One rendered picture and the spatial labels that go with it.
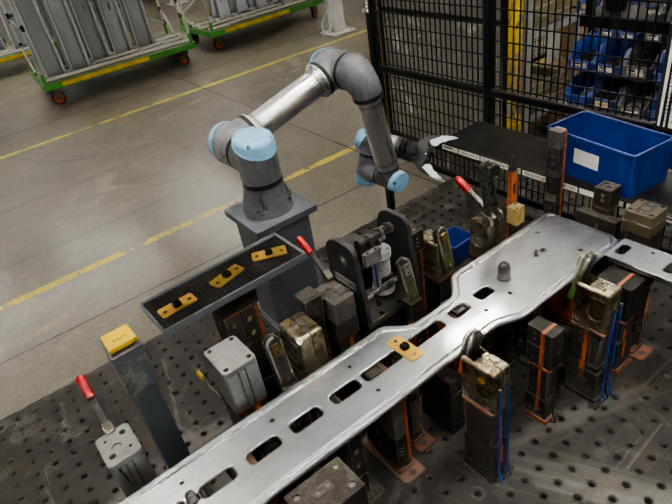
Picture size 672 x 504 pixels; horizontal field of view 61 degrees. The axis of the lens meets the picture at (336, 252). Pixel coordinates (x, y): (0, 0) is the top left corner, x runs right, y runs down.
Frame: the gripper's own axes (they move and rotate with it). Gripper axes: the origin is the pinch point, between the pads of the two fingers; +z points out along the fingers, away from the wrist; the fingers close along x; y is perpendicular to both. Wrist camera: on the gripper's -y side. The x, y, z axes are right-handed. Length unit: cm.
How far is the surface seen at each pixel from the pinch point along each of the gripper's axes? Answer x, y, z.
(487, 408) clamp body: 54, -74, 35
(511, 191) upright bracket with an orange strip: 7.1, -30.5, 23.7
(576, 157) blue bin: -8.0, -12.7, 37.2
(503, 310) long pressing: 35, -57, 32
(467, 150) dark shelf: -4.9, 6.5, 3.0
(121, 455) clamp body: 76, -109, -24
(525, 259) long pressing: 23, -40, 33
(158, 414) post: 78, -87, -32
